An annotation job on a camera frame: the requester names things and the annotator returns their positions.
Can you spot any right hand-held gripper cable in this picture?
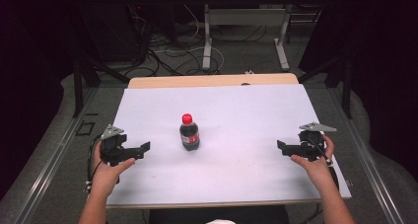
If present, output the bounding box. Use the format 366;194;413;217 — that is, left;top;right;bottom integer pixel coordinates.
305;137;341;190

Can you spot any left hand-held gripper cable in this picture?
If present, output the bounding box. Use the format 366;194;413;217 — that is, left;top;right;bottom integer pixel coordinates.
84;134;104;193

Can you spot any hand-held gripper cable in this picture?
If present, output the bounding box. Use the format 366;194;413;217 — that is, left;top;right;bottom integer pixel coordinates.
305;137;341;190
84;134;104;193

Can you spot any aluminium floor rail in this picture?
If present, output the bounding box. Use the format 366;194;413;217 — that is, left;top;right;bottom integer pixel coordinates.
326;85;406;224
13;85;100;224

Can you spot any black metal stand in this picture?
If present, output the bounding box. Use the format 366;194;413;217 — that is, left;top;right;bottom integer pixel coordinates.
72;54;131;118
297;50;354;120

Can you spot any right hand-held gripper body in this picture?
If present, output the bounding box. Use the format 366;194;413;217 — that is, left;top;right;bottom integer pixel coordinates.
297;121;338;162

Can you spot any bundle of black floor cables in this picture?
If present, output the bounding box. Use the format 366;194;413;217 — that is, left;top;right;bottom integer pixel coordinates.
126;3;228;78

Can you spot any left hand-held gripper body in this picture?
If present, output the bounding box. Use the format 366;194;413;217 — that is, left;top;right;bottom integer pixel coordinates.
99;124;132;168

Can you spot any person's left hand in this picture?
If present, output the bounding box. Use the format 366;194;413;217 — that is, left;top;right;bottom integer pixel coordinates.
91;140;137;194

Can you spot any white board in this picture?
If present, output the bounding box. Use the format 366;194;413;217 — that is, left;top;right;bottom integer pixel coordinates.
105;83;353;209

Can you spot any desk with white legs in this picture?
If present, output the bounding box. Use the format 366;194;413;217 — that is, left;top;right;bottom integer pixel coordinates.
182;0;333;72

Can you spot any person's right hand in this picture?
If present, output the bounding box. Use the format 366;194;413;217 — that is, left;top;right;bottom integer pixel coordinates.
290;134;337;189

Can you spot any dark cola bottle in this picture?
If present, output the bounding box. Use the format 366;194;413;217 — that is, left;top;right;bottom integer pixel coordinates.
178;112;201;152

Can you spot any white floor cable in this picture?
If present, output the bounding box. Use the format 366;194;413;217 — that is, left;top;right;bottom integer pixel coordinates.
154;5;226;74

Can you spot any person's dark clothing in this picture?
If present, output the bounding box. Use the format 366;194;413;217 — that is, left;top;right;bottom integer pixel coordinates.
148;205;291;224

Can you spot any wooden table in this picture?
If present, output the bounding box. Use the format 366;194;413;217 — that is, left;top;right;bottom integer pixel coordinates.
106;73;329;210

